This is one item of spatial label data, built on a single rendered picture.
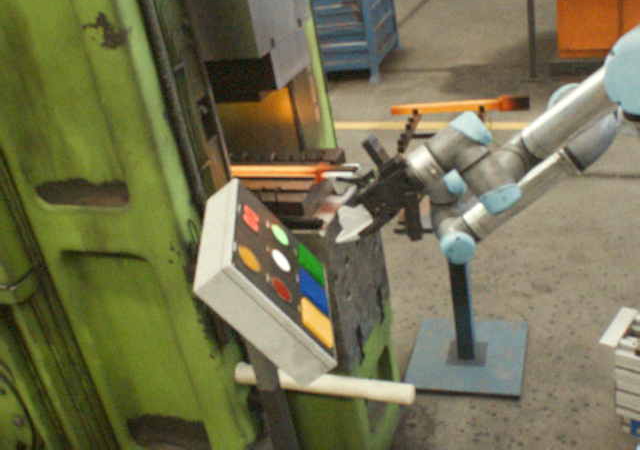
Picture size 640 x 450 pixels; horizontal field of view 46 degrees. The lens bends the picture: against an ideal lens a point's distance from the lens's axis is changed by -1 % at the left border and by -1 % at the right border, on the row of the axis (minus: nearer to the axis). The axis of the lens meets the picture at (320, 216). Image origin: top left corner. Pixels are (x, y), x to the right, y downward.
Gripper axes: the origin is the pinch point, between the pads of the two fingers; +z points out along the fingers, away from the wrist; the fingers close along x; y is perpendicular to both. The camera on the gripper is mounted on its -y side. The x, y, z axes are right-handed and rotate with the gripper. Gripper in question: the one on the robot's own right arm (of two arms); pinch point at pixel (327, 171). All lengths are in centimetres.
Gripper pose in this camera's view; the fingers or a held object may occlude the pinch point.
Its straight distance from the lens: 195.2
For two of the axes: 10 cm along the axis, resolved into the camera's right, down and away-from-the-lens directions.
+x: 3.6, -5.0, 7.9
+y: 1.8, 8.7, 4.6
